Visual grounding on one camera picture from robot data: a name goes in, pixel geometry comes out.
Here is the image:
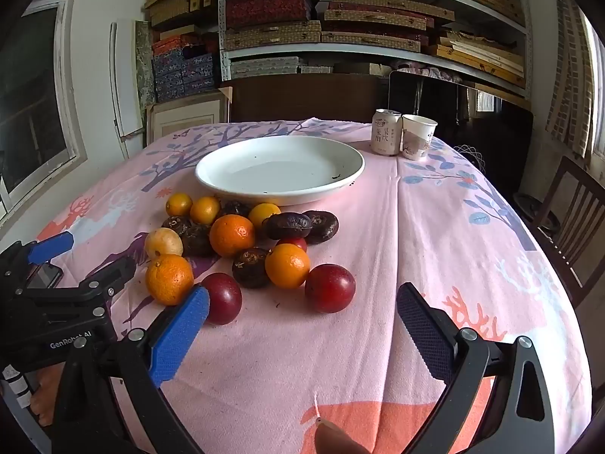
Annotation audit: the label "white framed window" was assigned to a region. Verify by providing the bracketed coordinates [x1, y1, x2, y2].
[0, 0, 90, 218]

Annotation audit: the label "orange mandarin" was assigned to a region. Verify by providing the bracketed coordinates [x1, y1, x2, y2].
[144, 254, 195, 306]
[265, 243, 311, 290]
[209, 214, 256, 258]

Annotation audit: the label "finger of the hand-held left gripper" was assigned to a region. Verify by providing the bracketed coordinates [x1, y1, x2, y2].
[79, 256, 138, 302]
[0, 232, 75, 277]

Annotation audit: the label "red patterned flat boxes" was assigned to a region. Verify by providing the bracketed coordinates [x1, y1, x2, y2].
[226, 0, 329, 29]

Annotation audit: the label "person's right hand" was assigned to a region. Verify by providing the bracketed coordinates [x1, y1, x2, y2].
[316, 423, 372, 454]

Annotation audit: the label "red cherry tomato front plate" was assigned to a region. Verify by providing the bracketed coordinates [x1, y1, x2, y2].
[201, 272, 244, 326]

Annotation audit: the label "dark wooden chair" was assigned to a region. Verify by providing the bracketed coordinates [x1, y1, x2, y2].
[515, 155, 605, 294]

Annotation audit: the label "bright window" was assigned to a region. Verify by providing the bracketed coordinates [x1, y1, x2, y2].
[583, 9, 605, 162]

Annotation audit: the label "marbled grey panel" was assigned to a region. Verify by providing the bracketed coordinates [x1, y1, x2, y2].
[135, 20, 157, 105]

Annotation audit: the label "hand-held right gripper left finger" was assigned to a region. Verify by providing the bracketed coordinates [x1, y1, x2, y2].
[51, 285, 211, 454]

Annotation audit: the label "white round plate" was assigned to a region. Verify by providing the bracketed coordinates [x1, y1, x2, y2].
[195, 135, 366, 207]

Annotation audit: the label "white metal shelving unit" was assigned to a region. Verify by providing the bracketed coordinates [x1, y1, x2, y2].
[217, 0, 535, 100]

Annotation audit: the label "white paper cup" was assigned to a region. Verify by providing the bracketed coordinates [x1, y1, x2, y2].
[401, 114, 438, 160]

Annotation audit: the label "beige patterned curtain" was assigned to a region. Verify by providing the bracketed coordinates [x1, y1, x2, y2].
[546, 0, 597, 159]

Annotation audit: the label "dark wooden board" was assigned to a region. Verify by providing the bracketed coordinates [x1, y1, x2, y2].
[229, 73, 391, 124]

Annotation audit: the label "pink cloth bundle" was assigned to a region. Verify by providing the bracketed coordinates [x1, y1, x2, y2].
[392, 61, 473, 83]

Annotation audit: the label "dark brown water chestnut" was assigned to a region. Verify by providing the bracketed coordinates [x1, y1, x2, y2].
[180, 224, 214, 258]
[302, 210, 340, 245]
[231, 247, 271, 289]
[161, 216, 192, 236]
[218, 201, 252, 219]
[262, 213, 313, 241]

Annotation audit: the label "orange patterned box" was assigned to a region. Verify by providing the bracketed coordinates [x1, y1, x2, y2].
[152, 35, 185, 58]

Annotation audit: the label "pink printed tablecloth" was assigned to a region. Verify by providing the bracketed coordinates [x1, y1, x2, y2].
[0, 118, 594, 454]

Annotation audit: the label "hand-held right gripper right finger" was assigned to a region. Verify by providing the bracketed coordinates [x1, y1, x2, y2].
[396, 282, 555, 454]

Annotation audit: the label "red cherry tomato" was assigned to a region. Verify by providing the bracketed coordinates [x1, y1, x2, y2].
[304, 263, 357, 314]

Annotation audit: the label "pale yellow round fruit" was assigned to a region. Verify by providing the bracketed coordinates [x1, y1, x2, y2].
[144, 228, 184, 261]

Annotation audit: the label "white leaning board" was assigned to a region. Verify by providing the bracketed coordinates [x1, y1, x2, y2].
[110, 22, 145, 140]

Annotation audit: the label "stack of blue patterned boxes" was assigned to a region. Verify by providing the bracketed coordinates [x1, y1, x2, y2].
[151, 40, 220, 102]

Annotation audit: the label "pale framed picture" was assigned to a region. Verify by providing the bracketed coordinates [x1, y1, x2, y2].
[144, 90, 232, 145]

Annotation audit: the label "small yellow-orange kumquat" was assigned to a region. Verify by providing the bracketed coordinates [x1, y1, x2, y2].
[165, 192, 194, 217]
[248, 203, 282, 228]
[189, 196, 222, 226]

